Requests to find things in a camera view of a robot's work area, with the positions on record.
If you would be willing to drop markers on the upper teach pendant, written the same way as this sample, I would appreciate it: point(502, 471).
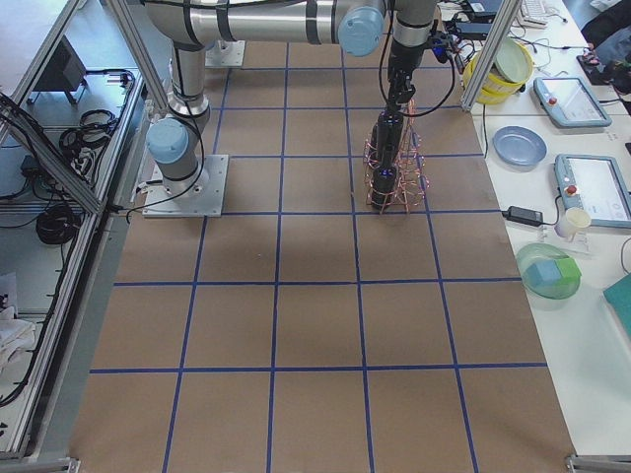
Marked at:
point(570, 103)

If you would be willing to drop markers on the black power brick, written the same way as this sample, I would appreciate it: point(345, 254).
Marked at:
point(523, 216)

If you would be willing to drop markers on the teal cloth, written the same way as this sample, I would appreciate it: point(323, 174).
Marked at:
point(618, 297)

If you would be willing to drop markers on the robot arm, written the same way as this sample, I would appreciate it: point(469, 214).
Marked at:
point(403, 29)

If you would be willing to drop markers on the black monitor box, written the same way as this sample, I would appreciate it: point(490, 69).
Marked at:
point(64, 72)

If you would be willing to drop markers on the teach pendant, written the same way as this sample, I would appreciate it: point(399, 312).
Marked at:
point(570, 103)
point(596, 185)

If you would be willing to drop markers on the green foam cube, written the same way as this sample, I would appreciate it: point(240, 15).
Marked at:
point(568, 270)

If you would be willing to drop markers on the pale green plate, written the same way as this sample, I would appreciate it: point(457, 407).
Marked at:
point(511, 62)

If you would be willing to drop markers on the paper cup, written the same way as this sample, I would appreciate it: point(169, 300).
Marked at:
point(573, 221)

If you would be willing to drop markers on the dark glass wine bottle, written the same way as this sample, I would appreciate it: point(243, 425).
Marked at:
point(388, 134)

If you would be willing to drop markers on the aluminium frame post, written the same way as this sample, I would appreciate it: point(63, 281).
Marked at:
point(486, 57)

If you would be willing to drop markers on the copper wire wine rack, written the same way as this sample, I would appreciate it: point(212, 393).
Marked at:
point(411, 183)

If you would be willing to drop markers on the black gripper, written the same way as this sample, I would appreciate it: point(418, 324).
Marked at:
point(400, 65)

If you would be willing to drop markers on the green glass bowl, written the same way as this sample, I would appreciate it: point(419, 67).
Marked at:
point(542, 251)

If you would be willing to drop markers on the lower teach pendant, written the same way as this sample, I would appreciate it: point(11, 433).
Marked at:
point(596, 185)

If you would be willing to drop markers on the blue plate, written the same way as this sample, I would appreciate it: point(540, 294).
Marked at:
point(519, 146)

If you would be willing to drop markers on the dark bottle in rack corner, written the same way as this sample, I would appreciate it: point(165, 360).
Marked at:
point(383, 178)

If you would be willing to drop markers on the blue foam cube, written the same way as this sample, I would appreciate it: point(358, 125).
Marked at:
point(543, 273)

